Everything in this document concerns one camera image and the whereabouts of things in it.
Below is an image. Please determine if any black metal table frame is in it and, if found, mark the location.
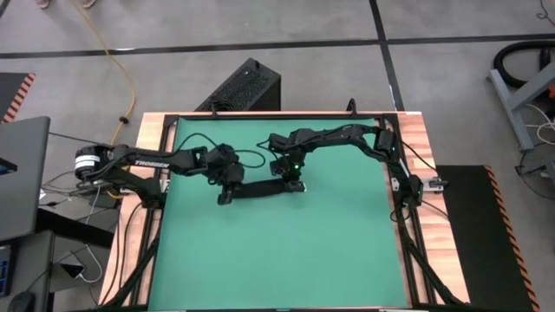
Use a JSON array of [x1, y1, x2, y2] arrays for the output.
[[101, 113, 465, 309]]

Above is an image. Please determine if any grey metal stand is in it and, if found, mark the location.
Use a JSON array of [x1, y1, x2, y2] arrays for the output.
[[487, 60, 555, 153]]

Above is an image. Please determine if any black cloth napkin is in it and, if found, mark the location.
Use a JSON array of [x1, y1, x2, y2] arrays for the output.
[[229, 179, 307, 200]]

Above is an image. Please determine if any smartphone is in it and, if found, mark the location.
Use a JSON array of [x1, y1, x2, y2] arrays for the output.
[[59, 262, 86, 279]]

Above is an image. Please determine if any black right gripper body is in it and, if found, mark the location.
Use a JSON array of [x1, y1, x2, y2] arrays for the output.
[[268, 129, 307, 181]]

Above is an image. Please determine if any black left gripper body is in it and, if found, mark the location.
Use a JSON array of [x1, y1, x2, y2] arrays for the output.
[[206, 162, 246, 188]]

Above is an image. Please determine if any large hazard-striped floor mat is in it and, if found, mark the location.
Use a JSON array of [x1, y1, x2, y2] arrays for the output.
[[435, 164, 541, 312]]

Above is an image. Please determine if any black computer mouse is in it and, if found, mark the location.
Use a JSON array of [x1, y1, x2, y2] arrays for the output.
[[7, 290, 36, 312]]

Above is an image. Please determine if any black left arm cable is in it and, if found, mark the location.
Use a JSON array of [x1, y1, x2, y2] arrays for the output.
[[173, 132, 266, 170]]

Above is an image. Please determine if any small hazard-striped floor mat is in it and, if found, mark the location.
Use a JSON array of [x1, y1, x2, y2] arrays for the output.
[[0, 72, 36, 125]]

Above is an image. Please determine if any wooden table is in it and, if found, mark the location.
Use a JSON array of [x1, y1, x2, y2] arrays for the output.
[[98, 111, 472, 309]]

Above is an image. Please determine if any grey desk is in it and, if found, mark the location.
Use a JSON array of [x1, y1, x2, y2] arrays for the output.
[[0, 229, 56, 312]]

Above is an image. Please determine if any black hose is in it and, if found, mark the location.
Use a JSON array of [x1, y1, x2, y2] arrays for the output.
[[493, 41, 555, 90]]

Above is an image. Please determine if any grey laptop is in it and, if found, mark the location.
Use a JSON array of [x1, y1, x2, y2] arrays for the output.
[[0, 115, 52, 242]]

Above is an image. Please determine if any white cable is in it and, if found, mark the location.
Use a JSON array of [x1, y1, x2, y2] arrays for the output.
[[80, 244, 104, 283]]

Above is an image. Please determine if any green table mat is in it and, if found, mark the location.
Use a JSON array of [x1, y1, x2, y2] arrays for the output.
[[149, 117, 411, 309]]

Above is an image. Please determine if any yellow floor cable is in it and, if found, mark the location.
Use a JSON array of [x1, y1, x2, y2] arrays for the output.
[[71, 0, 138, 146]]

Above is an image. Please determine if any black computer tower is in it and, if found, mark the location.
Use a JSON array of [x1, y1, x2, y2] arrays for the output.
[[194, 57, 282, 113]]

